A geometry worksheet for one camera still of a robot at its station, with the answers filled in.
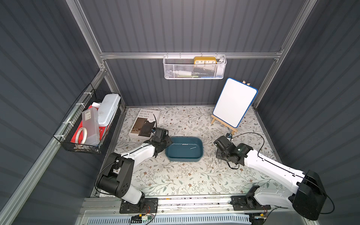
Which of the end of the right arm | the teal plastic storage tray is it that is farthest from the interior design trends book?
the end of the right arm

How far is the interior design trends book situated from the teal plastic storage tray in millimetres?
190

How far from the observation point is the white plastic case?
708mm

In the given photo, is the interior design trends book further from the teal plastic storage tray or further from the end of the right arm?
the end of the right arm

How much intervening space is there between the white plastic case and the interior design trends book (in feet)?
0.94

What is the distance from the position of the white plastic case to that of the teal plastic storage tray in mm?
379

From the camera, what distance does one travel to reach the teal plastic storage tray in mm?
908

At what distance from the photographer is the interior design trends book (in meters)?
1.01
